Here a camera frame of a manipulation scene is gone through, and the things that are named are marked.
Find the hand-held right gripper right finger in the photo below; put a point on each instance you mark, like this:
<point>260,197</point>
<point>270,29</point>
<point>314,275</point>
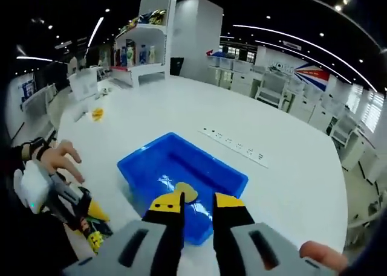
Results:
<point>236,242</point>

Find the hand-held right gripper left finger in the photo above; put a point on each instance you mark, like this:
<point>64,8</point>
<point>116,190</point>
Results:
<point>145,242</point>

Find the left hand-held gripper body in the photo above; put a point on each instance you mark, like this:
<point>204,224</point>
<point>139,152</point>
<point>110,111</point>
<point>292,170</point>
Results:
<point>39,188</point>

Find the dark chip container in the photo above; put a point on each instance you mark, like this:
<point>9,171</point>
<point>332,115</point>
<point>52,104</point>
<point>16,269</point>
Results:
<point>93,236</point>

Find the yellow chip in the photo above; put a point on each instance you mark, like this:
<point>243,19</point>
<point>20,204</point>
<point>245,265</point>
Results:
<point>190,193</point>

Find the blue plastic box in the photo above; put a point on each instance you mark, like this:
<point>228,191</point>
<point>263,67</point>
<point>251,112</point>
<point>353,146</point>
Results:
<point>199,170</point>

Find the yellow container lid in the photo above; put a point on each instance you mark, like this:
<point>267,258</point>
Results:
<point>97,114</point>

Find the person's left hand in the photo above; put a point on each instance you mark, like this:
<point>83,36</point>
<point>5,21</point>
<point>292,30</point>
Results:
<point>57,158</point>

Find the person's right hand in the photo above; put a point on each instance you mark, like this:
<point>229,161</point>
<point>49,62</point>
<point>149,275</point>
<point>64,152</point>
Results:
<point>323,255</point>

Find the white table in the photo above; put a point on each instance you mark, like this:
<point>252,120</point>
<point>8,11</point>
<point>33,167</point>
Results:
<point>272,197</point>

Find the white socket strip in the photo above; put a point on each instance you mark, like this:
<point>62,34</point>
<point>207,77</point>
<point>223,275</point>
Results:
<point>236,146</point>

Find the white sign stand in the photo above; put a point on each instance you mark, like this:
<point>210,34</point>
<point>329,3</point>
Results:
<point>84,82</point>

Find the white shelf unit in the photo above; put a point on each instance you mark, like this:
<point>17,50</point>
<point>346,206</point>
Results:
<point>151,73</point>

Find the row of white cabinets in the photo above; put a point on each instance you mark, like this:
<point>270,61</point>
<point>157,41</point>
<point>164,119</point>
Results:
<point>272,91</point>

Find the green white bottle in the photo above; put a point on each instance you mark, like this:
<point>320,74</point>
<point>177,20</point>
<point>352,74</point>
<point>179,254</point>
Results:
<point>130,55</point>

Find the blue bottle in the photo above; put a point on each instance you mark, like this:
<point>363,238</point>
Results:
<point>144,54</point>

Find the pale bottle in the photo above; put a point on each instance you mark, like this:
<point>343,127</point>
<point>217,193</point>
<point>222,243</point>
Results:
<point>152,54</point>

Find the pile of snack packets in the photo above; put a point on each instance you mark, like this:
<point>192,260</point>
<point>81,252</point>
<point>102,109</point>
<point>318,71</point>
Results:
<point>145,19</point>

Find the striped wall poster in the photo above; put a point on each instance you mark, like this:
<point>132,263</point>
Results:
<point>314,73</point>

